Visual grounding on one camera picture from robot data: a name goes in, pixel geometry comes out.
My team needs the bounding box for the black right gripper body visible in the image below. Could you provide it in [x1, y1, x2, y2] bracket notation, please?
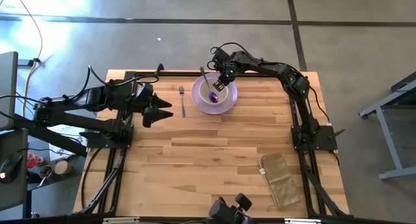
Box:
[212, 47, 239, 84]

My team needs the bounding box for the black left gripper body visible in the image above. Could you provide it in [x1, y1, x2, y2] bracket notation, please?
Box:
[134, 82, 156, 109]

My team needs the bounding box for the iridescent metal spoon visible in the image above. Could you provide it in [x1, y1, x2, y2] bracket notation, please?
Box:
[199, 66, 220, 105]

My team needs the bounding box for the white bowl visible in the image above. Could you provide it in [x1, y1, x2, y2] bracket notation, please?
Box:
[198, 77, 229, 106]

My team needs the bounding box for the blue-handled metal fork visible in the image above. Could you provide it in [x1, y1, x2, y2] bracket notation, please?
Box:
[177, 85, 187, 119]

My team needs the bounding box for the purple plate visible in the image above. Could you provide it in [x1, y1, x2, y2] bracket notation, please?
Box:
[190, 71, 239, 116]

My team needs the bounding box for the brown paper cup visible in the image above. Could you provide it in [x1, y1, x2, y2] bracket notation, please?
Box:
[53, 159, 73, 176]

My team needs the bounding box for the olive cloth napkin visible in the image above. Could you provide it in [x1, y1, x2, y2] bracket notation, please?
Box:
[257, 152, 302, 210]

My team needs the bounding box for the metal mug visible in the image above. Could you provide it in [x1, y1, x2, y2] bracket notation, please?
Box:
[37, 164, 53, 188]

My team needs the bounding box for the red patterned object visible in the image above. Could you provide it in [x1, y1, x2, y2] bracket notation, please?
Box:
[26, 151, 46, 169]

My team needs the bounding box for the grey monitor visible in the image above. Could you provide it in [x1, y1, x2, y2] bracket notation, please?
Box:
[0, 51, 20, 131]

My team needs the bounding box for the black computer mouse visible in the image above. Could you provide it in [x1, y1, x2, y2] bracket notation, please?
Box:
[0, 151, 24, 185]

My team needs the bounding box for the black desk surface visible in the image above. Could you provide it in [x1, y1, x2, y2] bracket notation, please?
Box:
[0, 127, 29, 212]

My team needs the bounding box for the grey metal table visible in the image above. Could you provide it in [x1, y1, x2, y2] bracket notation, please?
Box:
[358, 70, 416, 182]

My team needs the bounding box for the black aluminium table frame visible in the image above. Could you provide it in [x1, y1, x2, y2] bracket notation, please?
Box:
[73, 69, 351, 220]

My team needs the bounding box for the yellow cable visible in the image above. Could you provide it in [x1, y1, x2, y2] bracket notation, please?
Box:
[12, 0, 44, 118]

